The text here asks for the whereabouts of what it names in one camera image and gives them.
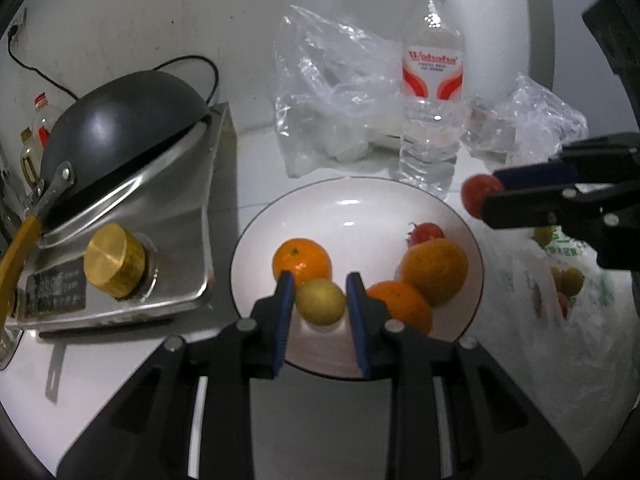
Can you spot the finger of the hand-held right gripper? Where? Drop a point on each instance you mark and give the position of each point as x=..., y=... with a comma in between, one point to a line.
x=530, y=175
x=520, y=207

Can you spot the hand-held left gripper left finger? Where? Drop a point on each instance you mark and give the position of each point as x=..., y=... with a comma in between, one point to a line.
x=285, y=320

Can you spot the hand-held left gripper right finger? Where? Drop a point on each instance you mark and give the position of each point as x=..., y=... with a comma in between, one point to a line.
x=357, y=320

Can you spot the large tangerine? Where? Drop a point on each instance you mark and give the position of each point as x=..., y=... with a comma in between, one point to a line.
x=435, y=272

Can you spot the white plate with dark rim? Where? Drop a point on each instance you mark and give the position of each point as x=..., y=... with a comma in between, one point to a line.
x=350, y=210

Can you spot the printed plastic bag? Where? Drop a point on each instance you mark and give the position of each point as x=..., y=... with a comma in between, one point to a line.
x=550, y=340

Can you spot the crumpled clear plastic bag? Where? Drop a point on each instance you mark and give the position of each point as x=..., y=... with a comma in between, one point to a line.
x=530, y=120

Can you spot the clear water bottle red label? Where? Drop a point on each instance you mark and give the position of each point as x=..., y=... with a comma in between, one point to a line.
x=432, y=110

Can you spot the steel gas stove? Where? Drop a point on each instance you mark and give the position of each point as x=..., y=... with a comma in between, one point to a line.
x=175, y=240

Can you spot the gold cooker knob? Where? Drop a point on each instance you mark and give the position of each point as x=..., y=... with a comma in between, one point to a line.
x=112, y=260

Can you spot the tall clear plastic bag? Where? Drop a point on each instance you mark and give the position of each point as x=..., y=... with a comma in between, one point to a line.
x=325, y=90

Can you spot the black wok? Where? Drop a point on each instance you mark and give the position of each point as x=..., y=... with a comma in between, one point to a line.
x=125, y=120

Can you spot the red cap sauce bottle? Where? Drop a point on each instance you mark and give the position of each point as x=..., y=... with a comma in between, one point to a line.
x=46, y=120

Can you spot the wall socket with cooker plug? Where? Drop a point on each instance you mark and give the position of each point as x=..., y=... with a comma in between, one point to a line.
x=20, y=22

